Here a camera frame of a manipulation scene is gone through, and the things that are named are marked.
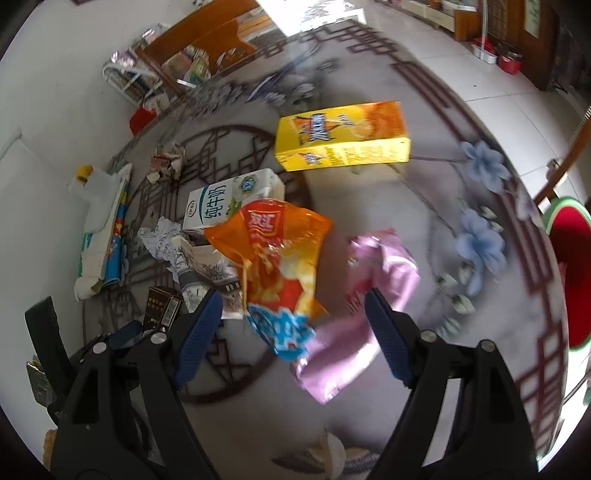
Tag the crumpled white printed paper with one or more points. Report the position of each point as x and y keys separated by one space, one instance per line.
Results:
x=203 y=267

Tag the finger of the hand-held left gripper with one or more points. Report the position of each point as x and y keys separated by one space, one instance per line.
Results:
x=125 y=334

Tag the mop with white base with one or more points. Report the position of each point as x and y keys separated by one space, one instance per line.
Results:
x=485 y=53

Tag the red bag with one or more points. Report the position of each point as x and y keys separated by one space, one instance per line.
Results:
x=142 y=119

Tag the white coffee table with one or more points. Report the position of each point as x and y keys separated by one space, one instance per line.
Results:
x=323 y=14

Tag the yellow drink carton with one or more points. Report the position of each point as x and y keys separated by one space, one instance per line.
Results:
x=341 y=138

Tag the reddish paper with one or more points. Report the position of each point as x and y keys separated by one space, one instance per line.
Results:
x=166 y=161

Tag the red bucket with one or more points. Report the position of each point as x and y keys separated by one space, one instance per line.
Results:
x=510 y=62

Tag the white green milk carton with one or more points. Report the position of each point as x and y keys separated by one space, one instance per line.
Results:
x=221 y=203

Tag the pink plastic wrapper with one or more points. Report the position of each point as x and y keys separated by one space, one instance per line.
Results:
x=337 y=355

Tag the orange snack wrapper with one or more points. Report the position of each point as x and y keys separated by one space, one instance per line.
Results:
x=272 y=258

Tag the dark small box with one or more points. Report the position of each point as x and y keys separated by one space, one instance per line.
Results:
x=159 y=304

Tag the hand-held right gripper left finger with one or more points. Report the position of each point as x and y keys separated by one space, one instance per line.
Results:
x=198 y=337

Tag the red bin with green rim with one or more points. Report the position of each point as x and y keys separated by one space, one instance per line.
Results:
x=572 y=258

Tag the carved wooden chair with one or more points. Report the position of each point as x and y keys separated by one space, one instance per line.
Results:
x=554 y=184

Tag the white book rack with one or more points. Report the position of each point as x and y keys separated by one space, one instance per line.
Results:
x=124 y=78

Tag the colourful printed pack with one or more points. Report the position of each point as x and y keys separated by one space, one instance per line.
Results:
x=113 y=249

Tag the wooden bench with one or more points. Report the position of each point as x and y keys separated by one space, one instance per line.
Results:
x=184 y=32

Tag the wooden television cabinet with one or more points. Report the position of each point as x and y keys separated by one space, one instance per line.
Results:
x=443 y=14

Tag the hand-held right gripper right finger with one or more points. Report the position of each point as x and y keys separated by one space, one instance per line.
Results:
x=388 y=332

